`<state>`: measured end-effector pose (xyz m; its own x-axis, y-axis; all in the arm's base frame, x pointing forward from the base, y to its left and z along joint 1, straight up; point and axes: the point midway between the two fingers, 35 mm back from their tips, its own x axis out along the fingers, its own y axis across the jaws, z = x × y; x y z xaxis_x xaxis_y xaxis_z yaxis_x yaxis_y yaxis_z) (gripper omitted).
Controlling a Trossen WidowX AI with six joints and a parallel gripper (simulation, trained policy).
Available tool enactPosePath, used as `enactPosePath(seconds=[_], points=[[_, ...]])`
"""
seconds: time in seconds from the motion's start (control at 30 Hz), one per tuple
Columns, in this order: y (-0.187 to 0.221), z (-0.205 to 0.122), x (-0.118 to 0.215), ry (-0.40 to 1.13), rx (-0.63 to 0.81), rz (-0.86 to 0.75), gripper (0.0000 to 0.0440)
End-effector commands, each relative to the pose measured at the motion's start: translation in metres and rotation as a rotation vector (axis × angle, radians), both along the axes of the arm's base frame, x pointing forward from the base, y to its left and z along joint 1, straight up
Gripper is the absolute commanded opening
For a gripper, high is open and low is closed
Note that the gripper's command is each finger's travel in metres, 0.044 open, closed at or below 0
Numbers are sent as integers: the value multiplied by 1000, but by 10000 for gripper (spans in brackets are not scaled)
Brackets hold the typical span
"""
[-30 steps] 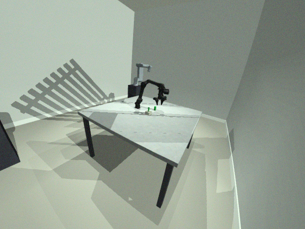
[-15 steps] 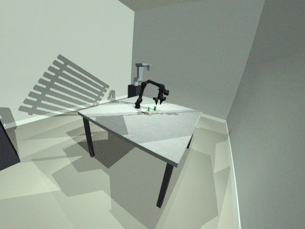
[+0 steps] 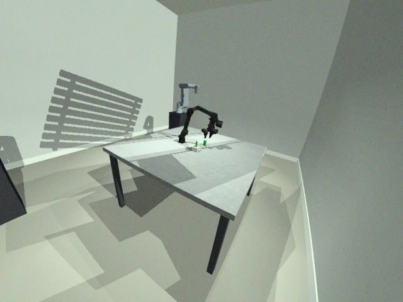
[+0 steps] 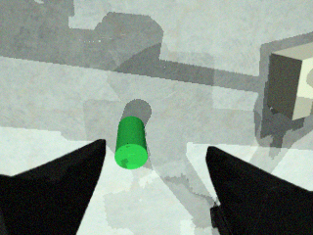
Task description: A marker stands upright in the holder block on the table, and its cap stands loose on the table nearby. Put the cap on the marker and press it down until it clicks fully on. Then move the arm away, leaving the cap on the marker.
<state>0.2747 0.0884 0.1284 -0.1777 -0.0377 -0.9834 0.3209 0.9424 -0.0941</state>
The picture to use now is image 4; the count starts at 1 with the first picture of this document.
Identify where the green marker cap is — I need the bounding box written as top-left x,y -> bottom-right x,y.
114,117 -> 148,169

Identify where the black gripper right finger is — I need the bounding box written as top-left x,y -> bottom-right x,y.
205,146 -> 313,235

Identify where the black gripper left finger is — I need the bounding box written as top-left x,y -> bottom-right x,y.
0,139 -> 106,235

